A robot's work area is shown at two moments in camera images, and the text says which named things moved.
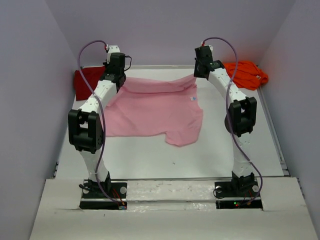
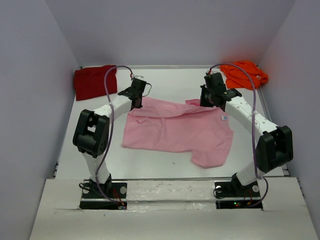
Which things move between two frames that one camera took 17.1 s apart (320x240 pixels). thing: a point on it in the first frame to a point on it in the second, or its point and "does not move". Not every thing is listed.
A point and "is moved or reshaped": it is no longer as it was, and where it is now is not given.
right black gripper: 197,73 to 203,103
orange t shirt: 248,75 does not move
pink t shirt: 153,105 is moved or reshaped
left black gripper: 106,67 to 140,106
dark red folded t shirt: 93,74 does not move
